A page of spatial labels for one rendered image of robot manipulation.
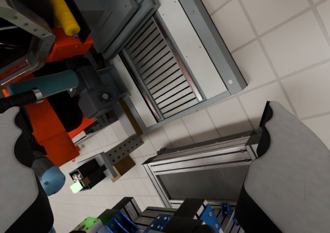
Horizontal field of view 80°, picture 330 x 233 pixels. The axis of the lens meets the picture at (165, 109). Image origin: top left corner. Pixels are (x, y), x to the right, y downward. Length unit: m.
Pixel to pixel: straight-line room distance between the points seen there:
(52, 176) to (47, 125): 0.63
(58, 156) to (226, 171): 0.88
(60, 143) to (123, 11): 0.78
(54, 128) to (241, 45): 1.06
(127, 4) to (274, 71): 0.72
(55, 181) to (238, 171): 0.74
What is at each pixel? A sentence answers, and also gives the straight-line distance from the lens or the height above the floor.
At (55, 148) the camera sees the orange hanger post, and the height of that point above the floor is 0.62.
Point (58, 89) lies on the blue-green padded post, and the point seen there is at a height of 0.58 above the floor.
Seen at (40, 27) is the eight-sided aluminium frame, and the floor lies 0.65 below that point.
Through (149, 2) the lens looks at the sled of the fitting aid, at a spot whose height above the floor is 0.16.
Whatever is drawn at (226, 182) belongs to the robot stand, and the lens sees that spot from 1.08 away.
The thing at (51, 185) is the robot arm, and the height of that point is 0.82.
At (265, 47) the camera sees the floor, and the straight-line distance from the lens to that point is 0.98.
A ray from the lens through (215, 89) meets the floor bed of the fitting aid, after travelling 1.00.
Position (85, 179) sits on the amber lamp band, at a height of 0.59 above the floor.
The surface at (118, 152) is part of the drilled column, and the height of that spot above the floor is 0.24.
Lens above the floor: 0.95
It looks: 45 degrees down
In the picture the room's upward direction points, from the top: 121 degrees counter-clockwise
